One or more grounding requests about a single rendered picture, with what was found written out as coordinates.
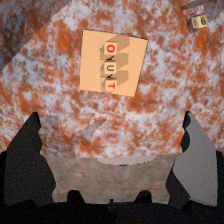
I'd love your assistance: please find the tan letter block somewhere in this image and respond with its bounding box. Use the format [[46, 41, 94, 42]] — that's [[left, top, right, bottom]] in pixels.
[[191, 14, 208, 28], [104, 60, 117, 74], [106, 77, 117, 91], [104, 42, 117, 55]]

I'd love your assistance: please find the tan flat mat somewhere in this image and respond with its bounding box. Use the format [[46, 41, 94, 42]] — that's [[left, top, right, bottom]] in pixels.
[[79, 30, 148, 97]]

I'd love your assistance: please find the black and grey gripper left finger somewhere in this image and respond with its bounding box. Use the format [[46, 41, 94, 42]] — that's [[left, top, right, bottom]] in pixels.
[[0, 112, 56, 224]]

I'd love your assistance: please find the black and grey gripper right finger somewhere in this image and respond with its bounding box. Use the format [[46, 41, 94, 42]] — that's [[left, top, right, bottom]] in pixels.
[[165, 111, 224, 224]]

